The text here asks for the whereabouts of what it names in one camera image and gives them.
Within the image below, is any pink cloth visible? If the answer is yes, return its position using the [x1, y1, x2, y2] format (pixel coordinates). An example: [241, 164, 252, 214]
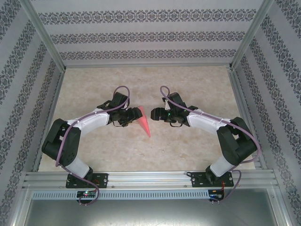
[137, 105, 151, 138]

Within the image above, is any grey metal sheet panel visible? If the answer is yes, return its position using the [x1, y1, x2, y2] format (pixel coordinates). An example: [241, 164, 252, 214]
[23, 199, 289, 226]

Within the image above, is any left controller board green light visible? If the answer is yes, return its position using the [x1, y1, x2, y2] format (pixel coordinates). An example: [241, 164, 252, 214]
[77, 190, 97, 198]

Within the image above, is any right controller board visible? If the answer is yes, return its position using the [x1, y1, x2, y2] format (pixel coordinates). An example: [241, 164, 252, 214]
[209, 189, 225, 198]

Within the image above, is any aluminium mounting rail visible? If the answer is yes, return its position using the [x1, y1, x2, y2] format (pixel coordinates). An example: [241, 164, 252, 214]
[22, 171, 278, 189]

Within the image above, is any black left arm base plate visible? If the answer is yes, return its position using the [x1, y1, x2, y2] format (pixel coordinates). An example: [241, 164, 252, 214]
[65, 173, 109, 189]

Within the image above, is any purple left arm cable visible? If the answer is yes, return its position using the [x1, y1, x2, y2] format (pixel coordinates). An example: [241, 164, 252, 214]
[55, 86, 131, 203]

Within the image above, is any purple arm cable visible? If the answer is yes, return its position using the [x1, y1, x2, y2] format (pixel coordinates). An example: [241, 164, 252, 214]
[159, 85, 261, 203]
[55, 86, 131, 203]

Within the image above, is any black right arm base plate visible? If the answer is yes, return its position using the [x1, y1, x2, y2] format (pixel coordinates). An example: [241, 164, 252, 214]
[190, 171, 236, 188]

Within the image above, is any aluminium side rail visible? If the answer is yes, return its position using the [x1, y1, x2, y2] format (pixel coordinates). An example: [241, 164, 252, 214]
[32, 69, 66, 172]
[226, 67, 268, 170]

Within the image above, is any slotted grey cable duct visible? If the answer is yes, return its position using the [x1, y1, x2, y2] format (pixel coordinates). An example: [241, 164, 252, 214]
[32, 189, 226, 200]

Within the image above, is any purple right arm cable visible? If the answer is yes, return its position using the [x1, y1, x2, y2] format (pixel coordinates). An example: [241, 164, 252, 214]
[159, 85, 261, 203]

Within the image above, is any aluminium frame post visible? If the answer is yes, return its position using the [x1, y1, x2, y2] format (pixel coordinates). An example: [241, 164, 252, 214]
[227, 0, 276, 71]
[22, 0, 67, 73]

